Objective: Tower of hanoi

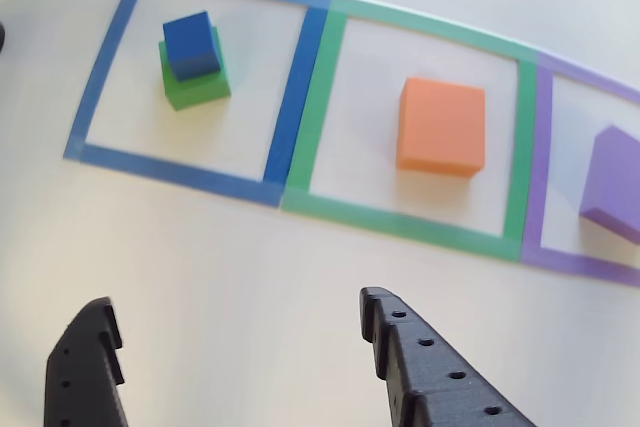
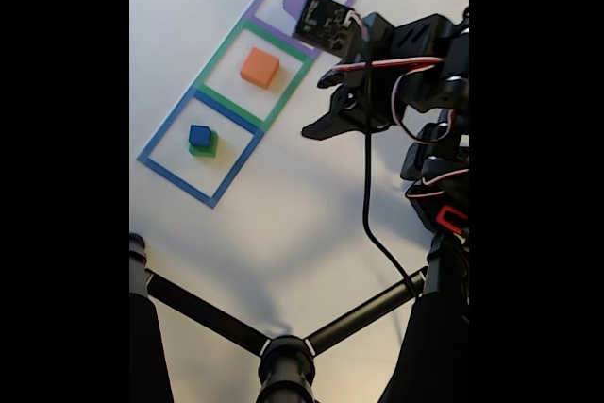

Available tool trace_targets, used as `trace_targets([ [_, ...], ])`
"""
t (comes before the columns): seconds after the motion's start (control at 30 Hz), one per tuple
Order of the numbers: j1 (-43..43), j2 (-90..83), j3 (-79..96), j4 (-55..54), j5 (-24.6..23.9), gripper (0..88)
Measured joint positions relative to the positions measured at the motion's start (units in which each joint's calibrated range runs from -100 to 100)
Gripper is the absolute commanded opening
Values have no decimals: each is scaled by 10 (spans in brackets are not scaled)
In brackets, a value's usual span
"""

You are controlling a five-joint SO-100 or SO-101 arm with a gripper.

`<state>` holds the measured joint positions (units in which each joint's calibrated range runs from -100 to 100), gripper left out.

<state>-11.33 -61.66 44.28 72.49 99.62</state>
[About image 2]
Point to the large orange cube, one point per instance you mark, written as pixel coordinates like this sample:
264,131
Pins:
258,67

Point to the medium green cube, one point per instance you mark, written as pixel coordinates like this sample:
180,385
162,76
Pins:
210,148

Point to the small blue cube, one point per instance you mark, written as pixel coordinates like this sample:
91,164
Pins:
199,134

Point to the red clamp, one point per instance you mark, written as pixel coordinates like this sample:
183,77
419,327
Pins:
443,219

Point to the black tripod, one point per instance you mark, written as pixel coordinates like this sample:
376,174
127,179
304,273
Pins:
283,365

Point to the gripper camera board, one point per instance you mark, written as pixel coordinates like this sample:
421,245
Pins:
325,23

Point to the green square tape frame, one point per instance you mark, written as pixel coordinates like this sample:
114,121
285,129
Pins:
226,101

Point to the blue square tape frame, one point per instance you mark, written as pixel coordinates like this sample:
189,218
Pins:
179,183

